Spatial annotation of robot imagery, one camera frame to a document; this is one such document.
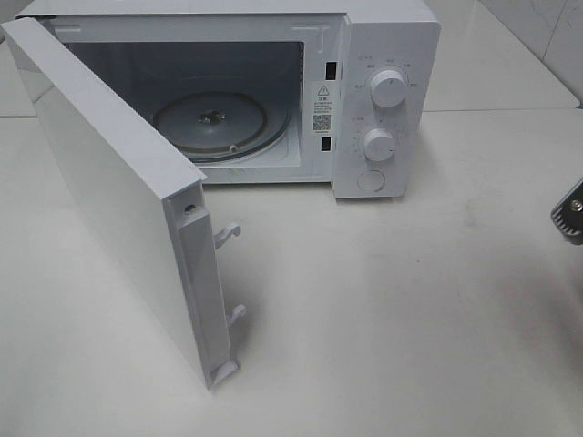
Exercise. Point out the white microwave oven body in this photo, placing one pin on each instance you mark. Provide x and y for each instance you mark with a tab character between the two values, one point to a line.
314	57

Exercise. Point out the glass microwave turntable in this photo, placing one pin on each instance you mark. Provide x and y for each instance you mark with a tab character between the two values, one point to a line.
215	126

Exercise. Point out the round white door button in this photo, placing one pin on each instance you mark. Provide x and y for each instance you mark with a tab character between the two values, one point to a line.
371	181

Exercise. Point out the white microwave door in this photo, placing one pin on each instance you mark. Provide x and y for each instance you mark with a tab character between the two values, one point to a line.
143	198

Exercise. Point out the white round knob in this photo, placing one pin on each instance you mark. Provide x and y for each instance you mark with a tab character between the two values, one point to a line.
378	145
388	87

